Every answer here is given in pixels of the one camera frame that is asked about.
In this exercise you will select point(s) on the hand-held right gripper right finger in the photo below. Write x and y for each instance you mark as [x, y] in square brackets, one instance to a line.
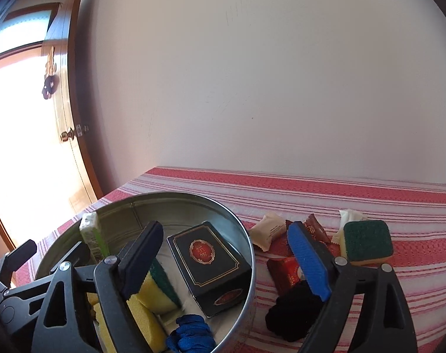
[307, 261]

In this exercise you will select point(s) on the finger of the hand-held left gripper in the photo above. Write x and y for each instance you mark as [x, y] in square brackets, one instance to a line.
[74, 255]
[22, 253]

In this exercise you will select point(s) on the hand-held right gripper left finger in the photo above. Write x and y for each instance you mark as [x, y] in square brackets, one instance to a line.
[142, 257]

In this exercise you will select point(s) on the small green box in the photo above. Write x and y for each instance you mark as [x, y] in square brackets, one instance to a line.
[92, 231]

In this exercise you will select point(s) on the yellow green scouring sponge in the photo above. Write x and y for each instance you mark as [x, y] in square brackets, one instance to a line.
[94, 312]
[164, 283]
[144, 323]
[366, 241]

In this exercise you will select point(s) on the brown snack packet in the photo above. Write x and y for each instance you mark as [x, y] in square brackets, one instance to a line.
[318, 228]

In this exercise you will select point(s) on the cream snack packet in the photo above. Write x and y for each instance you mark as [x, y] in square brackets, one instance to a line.
[268, 230]

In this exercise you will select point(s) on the black scrunchie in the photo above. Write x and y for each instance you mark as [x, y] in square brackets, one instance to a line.
[292, 312]

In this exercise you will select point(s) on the white snack packet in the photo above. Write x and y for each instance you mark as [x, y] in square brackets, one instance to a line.
[349, 217]

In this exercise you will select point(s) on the black box with gold print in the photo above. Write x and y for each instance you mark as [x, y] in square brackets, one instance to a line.
[204, 261]

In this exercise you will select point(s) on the round metal tin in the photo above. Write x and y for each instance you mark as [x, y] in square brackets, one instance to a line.
[193, 209]

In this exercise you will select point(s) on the blue scrunchie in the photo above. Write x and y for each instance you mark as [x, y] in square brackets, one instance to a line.
[189, 334]

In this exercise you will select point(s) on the desktop with red striped cloth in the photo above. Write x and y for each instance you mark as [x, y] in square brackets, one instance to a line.
[392, 206]

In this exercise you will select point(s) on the brass door knob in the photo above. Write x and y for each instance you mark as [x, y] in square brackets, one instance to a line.
[67, 135]

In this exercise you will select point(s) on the wooden door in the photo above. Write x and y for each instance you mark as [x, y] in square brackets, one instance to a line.
[74, 81]

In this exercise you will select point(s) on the hanging door ornament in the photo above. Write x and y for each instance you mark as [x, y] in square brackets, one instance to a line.
[49, 77]

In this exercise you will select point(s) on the frosted transom window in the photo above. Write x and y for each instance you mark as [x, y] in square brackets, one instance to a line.
[28, 20]

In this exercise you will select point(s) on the wooden door frame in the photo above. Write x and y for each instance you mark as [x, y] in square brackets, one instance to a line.
[24, 47]

